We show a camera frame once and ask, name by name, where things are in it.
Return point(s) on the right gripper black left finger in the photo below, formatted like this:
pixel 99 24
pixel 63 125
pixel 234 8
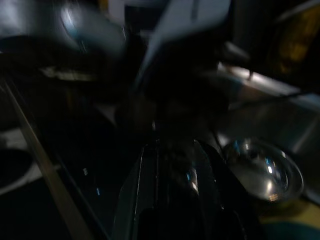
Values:
pixel 140 190

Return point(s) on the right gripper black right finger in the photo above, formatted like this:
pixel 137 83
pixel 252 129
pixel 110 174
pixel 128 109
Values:
pixel 207 200

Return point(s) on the small steel bowl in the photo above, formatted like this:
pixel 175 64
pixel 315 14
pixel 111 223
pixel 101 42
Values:
pixel 262 175

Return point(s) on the light blue plate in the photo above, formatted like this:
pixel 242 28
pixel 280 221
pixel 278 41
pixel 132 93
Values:
pixel 295 233

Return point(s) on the yellow sponge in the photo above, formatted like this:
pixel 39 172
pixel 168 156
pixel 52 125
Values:
pixel 287 211

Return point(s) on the stainless steel sink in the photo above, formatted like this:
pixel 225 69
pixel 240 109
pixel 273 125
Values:
pixel 275 120

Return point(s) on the steel pot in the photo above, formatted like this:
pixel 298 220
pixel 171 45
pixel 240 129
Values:
pixel 87 27

